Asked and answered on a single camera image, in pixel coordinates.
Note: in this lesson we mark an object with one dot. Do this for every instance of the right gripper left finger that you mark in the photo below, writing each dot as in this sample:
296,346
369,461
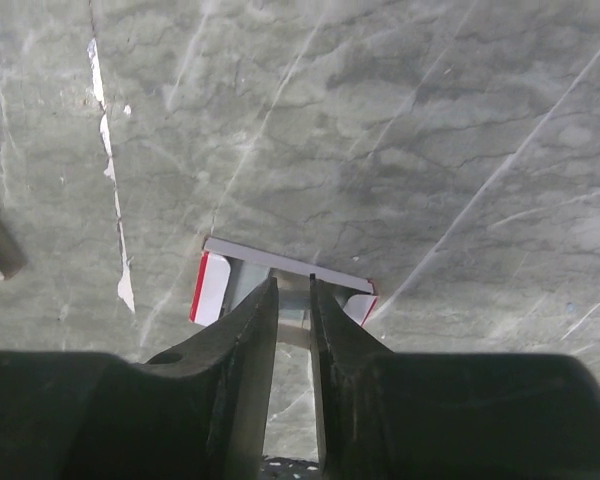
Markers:
197,410

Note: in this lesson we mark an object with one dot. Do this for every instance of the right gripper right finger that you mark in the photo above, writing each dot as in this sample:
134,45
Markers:
387,415

